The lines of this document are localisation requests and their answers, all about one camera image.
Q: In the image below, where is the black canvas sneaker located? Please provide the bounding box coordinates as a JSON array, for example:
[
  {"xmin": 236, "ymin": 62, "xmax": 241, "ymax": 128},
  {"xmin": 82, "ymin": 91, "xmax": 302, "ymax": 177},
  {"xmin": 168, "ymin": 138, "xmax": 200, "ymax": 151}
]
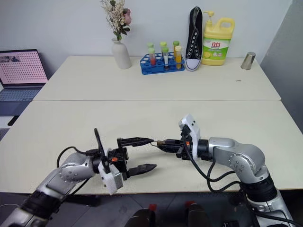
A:
[{"xmin": 184, "ymin": 6, "xmax": 204, "ymax": 71}]

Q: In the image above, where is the dark rounded shape with red cap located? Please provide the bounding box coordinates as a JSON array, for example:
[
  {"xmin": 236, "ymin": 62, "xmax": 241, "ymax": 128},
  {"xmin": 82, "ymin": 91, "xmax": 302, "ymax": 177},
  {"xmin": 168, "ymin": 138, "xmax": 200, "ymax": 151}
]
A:
[
  {"xmin": 129, "ymin": 204, "xmax": 158, "ymax": 227},
  {"xmin": 185, "ymin": 201, "xmax": 214, "ymax": 227}
]

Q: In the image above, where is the yellow detergent pump bottle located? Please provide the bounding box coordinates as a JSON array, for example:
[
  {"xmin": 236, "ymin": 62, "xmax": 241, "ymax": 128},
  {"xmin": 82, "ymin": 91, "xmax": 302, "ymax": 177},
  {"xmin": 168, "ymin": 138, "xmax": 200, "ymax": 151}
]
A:
[{"xmin": 201, "ymin": 11, "xmax": 236, "ymax": 67}]

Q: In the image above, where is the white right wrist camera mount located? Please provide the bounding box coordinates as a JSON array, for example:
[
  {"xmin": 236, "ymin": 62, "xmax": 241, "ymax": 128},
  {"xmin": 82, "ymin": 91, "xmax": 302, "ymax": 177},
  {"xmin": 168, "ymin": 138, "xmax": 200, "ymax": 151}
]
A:
[{"xmin": 178, "ymin": 113, "xmax": 202, "ymax": 158}]

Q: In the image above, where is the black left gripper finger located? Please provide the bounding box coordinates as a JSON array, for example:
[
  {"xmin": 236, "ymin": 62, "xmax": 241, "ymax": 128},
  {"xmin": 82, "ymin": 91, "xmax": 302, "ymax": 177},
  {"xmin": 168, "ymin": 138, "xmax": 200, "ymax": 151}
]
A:
[
  {"xmin": 116, "ymin": 136, "xmax": 152, "ymax": 148},
  {"xmin": 126, "ymin": 163, "xmax": 158, "ymax": 179}
]

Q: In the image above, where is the blue test tube rack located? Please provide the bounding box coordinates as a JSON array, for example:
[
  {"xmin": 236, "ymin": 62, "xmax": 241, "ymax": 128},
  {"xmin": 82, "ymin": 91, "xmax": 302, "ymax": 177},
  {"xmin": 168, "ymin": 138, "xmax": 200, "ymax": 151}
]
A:
[{"xmin": 139, "ymin": 53, "xmax": 186, "ymax": 76}]

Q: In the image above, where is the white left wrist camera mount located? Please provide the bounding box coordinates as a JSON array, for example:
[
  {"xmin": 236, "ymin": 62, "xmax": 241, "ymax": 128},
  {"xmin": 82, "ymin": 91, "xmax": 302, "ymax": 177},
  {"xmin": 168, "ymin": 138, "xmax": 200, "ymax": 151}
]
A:
[{"xmin": 98, "ymin": 148, "xmax": 125, "ymax": 196}]

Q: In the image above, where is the dried flower bouquet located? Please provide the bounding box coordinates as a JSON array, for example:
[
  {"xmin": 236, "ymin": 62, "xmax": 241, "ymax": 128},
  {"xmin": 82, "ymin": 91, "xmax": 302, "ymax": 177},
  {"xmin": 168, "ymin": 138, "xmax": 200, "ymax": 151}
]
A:
[{"xmin": 100, "ymin": 0, "xmax": 132, "ymax": 41}]

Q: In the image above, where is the green-capped tube with white label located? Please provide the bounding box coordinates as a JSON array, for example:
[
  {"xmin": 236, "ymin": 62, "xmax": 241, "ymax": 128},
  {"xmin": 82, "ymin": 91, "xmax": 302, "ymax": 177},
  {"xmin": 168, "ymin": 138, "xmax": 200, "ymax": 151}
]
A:
[{"xmin": 161, "ymin": 46, "xmax": 170, "ymax": 70}]

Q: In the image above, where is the open laptop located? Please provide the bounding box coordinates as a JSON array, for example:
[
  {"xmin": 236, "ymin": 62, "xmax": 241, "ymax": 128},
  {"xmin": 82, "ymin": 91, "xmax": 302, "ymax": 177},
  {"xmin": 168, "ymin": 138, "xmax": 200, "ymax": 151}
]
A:
[{"xmin": 0, "ymin": 49, "xmax": 49, "ymax": 103}]

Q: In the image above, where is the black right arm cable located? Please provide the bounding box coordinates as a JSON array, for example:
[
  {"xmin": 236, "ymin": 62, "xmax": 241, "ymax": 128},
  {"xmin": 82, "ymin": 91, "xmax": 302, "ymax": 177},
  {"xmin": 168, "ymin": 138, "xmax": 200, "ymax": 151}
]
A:
[{"xmin": 183, "ymin": 140, "xmax": 242, "ymax": 192}]

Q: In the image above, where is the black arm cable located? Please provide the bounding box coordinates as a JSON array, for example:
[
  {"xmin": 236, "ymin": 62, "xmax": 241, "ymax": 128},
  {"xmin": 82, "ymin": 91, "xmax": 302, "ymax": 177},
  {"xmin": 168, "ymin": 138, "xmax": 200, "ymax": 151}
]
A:
[
  {"xmin": 56, "ymin": 128, "xmax": 112, "ymax": 175},
  {"xmin": 183, "ymin": 140, "xmax": 242, "ymax": 192}
]

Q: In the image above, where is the green-capped tube with red liquid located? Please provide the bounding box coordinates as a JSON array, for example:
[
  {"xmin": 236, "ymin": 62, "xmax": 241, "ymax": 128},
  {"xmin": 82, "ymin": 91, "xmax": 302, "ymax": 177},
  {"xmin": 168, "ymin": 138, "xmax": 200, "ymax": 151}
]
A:
[{"xmin": 148, "ymin": 48, "xmax": 157, "ymax": 66}]

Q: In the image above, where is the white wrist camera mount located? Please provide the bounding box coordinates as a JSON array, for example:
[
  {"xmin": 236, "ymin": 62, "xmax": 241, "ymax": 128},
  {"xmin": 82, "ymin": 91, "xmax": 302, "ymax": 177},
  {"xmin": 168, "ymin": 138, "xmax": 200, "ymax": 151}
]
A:
[
  {"xmin": 178, "ymin": 113, "xmax": 202, "ymax": 158},
  {"xmin": 98, "ymin": 148, "xmax": 125, "ymax": 196}
]

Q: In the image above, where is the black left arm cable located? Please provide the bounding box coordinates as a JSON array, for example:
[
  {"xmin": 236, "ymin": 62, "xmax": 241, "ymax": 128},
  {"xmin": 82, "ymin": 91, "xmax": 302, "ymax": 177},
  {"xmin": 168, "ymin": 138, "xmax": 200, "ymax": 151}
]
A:
[{"xmin": 56, "ymin": 128, "xmax": 112, "ymax": 175}]

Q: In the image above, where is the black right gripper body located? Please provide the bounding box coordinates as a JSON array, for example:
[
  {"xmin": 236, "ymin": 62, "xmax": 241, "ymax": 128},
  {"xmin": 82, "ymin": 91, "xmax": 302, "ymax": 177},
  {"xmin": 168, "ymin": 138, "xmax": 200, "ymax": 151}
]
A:
[{"xmin": 176, "ymin": 125, "xmax": 194, "ymax": 162}]

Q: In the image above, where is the black bar-shaped object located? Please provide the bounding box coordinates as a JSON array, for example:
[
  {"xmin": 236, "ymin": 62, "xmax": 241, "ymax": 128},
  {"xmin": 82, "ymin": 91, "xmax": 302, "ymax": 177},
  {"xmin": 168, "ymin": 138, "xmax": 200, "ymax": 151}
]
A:
[{"xmin": 7, "ymin": 115, "xmax": 21, "ymax": 127}]

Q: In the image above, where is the silver metal cup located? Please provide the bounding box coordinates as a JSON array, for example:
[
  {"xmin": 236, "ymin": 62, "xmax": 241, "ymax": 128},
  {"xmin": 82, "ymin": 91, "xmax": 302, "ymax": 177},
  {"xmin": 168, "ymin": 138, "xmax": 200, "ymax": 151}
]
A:
[{"xmin": 241, "ymin": 52, "xmax": 257, "ymax": 71}]

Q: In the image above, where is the white ceramic vase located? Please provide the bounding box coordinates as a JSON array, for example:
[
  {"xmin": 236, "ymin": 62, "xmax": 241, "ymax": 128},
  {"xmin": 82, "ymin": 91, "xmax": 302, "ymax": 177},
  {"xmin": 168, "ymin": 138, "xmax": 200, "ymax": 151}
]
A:
[{"xmin": 111, "ymin": 37, "xmax": 133, "ymax": 70}]

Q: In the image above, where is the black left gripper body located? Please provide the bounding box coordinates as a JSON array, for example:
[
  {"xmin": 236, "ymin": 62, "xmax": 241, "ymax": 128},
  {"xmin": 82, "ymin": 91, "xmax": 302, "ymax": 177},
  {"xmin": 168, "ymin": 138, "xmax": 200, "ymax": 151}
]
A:
[{"xmin": 107, "ymin": 148, "xmax": 130, "ymax": 180}]

